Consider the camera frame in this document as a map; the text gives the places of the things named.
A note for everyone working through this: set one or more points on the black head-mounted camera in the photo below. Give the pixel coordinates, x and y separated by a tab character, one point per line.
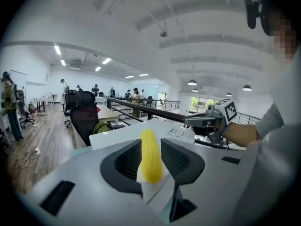
251	10

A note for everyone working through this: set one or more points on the grey office chair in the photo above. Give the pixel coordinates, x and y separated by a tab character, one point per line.
22	107

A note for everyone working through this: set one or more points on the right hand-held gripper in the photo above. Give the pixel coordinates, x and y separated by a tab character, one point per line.
230	110

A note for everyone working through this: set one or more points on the white power strip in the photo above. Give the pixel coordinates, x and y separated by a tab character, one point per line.
37	151

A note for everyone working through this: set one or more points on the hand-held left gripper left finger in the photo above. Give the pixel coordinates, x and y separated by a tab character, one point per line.
89	192

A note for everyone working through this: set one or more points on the black mesh office chair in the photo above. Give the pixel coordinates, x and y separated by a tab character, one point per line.
70	102
84	119

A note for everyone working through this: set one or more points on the white folding table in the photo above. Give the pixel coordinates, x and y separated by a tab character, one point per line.
42	100

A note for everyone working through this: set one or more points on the dark metal railing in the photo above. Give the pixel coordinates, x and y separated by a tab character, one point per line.
152	110

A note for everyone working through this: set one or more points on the white cloth covered table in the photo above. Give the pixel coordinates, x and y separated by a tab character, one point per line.
100	100

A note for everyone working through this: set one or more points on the light blue table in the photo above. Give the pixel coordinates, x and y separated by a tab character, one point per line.
80	152

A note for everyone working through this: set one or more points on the person's grey shirt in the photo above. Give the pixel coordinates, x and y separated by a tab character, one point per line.
277	161

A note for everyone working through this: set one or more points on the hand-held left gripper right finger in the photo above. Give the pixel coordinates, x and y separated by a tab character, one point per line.
211	185

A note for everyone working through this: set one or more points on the wooden top table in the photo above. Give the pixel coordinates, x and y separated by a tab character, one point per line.
107	114

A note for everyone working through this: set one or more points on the white microwave oven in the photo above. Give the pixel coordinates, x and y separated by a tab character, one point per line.
113	135

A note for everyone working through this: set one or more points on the person's right forearm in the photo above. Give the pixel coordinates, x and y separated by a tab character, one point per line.
242	133

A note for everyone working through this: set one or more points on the green backpack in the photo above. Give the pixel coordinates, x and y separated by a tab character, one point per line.
102	128

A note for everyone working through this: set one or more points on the black pendant lamp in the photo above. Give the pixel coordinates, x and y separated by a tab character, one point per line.
228	94
192	82
247	88
195	90

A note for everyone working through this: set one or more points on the person's head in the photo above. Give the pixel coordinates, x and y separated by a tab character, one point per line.
282	36

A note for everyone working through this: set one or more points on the yellow corn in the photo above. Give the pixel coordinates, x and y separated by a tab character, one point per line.
150	154

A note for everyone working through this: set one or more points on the whiteboard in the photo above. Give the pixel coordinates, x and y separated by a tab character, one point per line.
21	83

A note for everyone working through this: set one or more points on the row of ceiling light panels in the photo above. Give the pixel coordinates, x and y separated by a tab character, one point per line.
57	50

